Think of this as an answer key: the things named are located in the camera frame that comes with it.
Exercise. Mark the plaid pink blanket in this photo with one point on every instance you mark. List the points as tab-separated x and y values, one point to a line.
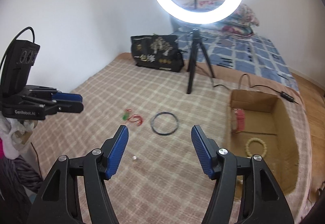
166	184

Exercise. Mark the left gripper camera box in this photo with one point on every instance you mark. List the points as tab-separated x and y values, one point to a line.
17	64

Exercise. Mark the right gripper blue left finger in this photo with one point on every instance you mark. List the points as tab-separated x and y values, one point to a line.
58	201

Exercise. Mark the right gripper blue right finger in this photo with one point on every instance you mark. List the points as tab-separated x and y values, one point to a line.
262	199

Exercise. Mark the folded floral quilt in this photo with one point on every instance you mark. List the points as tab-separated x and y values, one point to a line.
239	23

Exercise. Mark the black snack bag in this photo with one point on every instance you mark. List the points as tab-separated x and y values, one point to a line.
159	52

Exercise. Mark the red wrist watch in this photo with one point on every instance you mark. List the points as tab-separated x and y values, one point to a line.
237	120

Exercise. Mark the left gloved hand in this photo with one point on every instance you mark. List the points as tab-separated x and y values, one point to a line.
16	136

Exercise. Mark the blue patterned bed sheet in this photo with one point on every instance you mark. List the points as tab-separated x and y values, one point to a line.
256	55

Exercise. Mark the black tripod stand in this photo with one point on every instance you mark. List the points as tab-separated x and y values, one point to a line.
197	44

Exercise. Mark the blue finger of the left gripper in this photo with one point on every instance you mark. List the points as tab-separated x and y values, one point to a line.
59	96
70	107

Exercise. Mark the cardboard box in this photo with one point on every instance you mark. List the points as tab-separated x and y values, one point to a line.
268	132

